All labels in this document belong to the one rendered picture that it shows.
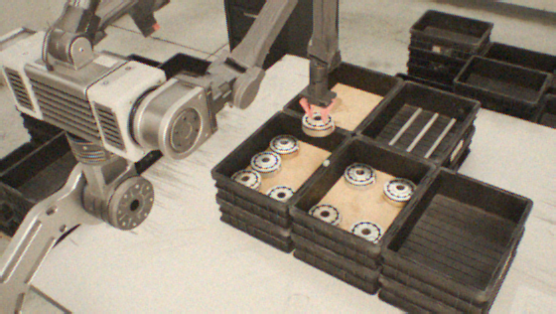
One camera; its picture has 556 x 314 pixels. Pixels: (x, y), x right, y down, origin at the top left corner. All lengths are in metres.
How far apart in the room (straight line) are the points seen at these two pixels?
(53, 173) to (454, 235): 1.77
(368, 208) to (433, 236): 0.22
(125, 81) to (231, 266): 0.86
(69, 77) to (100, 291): 0.85
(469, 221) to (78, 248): 1.26
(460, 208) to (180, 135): 1.02
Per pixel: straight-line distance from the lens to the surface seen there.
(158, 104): 1.09
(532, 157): 2.29
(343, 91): 2.29
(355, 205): 1.79
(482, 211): 1.83
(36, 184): 2.68
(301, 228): 1.68
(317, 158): 1.95
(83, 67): 1.22
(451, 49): 3.25
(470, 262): 1.68
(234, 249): 1.85
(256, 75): 1.22
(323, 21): 1.53
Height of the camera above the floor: 2.09
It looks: 40 degrees down
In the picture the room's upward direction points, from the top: 4 degrees counter-clockwise
